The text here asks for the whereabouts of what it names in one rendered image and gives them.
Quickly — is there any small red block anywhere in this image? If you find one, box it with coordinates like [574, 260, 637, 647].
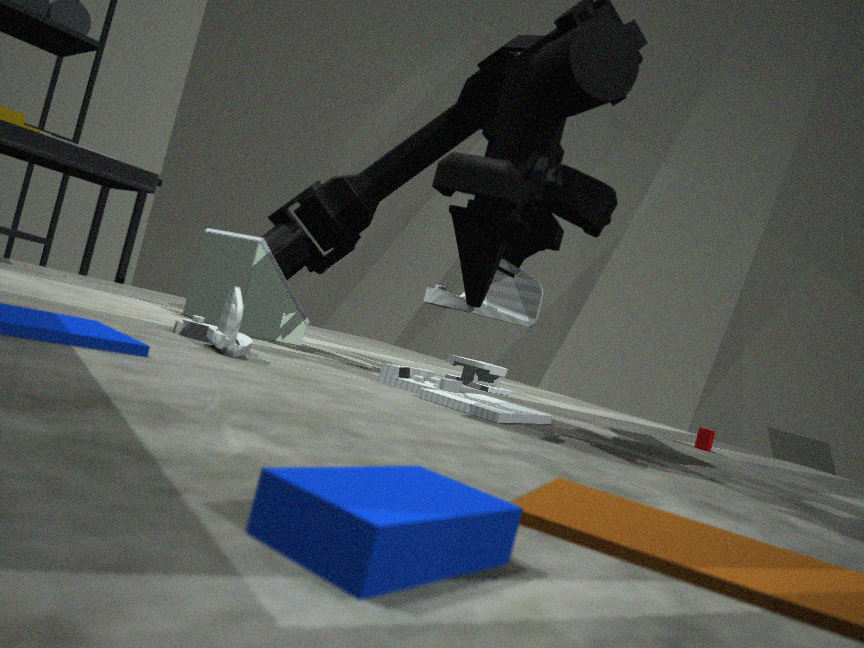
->
[694, 427, 716, 451]

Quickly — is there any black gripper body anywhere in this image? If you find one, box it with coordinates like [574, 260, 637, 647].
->
[432, 112, 564, 250]

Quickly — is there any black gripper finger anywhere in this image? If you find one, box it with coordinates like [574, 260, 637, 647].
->
[449, 205, 530, 308]
[497, 236, 548, 278]

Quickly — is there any orange flat bar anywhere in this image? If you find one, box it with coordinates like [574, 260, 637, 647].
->
[511, 477, 864, 643]

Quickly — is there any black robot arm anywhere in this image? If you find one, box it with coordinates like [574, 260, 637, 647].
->
[262, 0, 648, 281]

